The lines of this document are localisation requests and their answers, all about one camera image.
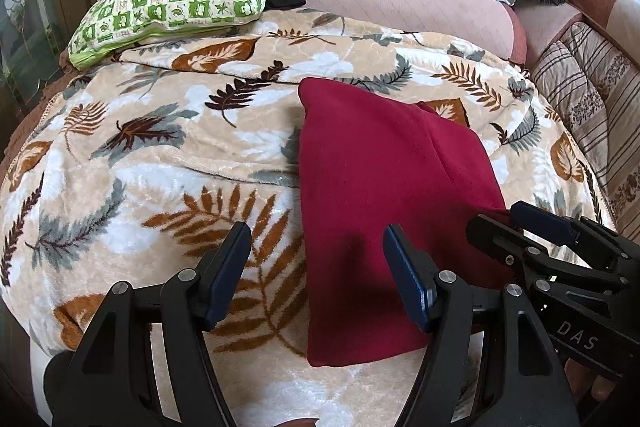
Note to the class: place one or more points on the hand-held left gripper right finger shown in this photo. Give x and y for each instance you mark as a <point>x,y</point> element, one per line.
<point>407,277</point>

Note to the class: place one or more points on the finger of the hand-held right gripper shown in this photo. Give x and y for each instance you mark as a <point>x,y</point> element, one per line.
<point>545,222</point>
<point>505,247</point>

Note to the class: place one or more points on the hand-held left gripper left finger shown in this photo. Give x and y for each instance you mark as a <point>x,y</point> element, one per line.
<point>227,272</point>

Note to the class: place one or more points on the red fleece garment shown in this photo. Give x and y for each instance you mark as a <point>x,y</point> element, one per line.
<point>375,182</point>

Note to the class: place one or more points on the person's right hand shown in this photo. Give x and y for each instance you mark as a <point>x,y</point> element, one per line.
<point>587,382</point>

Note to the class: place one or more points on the leaf print blanket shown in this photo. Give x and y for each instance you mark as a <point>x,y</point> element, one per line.
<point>150,167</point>

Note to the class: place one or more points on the striped floral cushion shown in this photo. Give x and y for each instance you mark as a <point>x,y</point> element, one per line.
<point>590,82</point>

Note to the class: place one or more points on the pink sofa armrest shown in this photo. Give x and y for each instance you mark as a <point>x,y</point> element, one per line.
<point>545,27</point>

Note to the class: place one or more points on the brown bed sheet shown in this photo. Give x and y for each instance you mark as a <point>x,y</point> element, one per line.
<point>47,89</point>

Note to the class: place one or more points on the green checked pillow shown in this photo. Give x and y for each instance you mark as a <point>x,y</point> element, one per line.
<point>165,2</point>

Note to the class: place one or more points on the wooden glass cabinet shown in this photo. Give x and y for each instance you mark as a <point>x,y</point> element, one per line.
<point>30,7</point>

